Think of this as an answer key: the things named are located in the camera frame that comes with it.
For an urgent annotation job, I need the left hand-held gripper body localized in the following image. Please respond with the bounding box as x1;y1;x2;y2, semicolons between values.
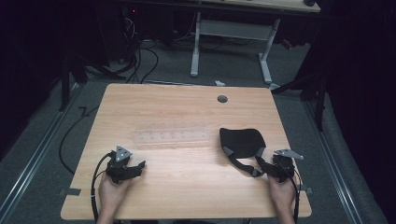
105;145;136;185

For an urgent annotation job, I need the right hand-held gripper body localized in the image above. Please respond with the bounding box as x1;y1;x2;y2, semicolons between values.
272;148;304;184

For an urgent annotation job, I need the black eye mask with strap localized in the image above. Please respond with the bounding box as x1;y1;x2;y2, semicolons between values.
219;127;268;178

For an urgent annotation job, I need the person's right hand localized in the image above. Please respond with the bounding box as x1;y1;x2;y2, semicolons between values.
267;174;297;217

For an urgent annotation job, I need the person's left hand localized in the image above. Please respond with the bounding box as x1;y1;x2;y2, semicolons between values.
97;174;133;217

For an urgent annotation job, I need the grey tape strip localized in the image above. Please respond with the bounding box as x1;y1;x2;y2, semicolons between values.
297;185;315;196
58;188;82;198

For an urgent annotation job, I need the clear plastic ruler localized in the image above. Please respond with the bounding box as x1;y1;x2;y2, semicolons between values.
134;129;210;145

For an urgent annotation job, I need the black metal stand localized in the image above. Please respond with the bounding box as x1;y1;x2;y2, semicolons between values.
58;50;90;112
270;69;329;133

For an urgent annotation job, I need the white-framed desk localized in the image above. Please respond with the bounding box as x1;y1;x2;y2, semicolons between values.
190;0;321;85

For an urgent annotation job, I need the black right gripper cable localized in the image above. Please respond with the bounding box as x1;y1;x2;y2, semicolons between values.
276;160;303;224

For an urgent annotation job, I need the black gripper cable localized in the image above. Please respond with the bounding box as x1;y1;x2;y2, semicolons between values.
276;160;303;224
90;151;114;224

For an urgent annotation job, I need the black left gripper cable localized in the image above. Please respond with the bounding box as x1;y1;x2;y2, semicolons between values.
90;151;114;224

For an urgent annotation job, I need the metal floor rail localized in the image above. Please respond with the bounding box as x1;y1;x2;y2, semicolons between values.
0;83;82;222
302;98;364;224

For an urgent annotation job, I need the black floor cable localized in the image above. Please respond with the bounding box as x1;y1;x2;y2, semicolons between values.
58;105;101;175

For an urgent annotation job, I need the bundle of black cables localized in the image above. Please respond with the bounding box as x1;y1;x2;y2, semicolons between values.
106;13;160;85

